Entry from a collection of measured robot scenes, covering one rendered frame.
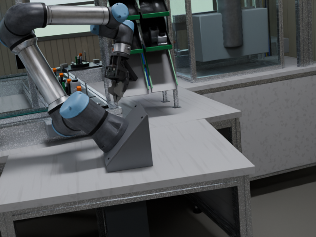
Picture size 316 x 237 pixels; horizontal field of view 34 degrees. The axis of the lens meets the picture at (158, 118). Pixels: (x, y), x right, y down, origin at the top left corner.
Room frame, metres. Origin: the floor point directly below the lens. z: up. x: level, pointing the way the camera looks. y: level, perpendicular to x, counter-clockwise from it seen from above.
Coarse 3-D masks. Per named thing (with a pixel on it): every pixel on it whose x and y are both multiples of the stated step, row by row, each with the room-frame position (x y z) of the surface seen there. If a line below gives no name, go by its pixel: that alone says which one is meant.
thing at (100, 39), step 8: (96, 0) 2.70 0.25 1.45; (104, 0) 2.54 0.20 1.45; (168, 0) 2.64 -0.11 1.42; (168, 8) 2.64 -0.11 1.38; (168, 16) 2.64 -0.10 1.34; (168, 24) 2.64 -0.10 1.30; (168, 32) 2.64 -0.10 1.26; (104, 56) 2.70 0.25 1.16; (104, 64) 2.70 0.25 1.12; (104, 72) 2.70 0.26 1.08; (104, 80) 2.69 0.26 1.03; (176, 96) 2.64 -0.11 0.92; (176, 104) 2.64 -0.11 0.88
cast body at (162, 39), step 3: (159, 33) 2.50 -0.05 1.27; (162, 33) 2.50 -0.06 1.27; (165, 33) 2.52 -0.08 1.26; (159, 36) 2.50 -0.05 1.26; (162, 36) 2.50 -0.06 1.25; (165, 36) 2.50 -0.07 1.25; (159, 39) 2.50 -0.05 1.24; (162, 39) 2.50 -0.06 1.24; (165, 39) 2.50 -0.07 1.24; (159, 42) 2.50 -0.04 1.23; (162, 42) 2.50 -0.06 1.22; (165, 42) 2.50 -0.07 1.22; (159, 45) 2.50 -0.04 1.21; (162, 45) 2.50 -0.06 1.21; (165, 45) 2.50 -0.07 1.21
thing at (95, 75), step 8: (288, 40) 4.18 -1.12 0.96; (288, 48) 4.17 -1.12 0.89; (56, 72) 3.83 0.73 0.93; (64, 72) 3.85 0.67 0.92; (72, 72) 3.61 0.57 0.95; (80, 72) 3.63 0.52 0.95; (88, 72) 3.66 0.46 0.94; (96, 72) 3.67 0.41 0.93; (88, 80) 3.65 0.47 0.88; (96, 80) 3.67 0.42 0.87
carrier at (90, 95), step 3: (75, 75) 2.73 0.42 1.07; (75, 78) 2.73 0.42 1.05; (66, 81) 2.68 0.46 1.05; (63, 84) 2.72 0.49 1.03; (66, 84) 2.68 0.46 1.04; (63, 87) 2.72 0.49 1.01; (66, 87) 2.67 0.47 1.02; (66, 90) 2.67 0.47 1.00; (84, 90) 2.80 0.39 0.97; (87, 90) 2.79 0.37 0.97; (66, 93) 2.66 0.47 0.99; (69, 93) 2.63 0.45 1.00; (84, 93) 2.72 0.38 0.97; (90, 93) 2.70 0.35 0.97; (90, 96) 2.61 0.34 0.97; (93, 96) 2.61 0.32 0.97
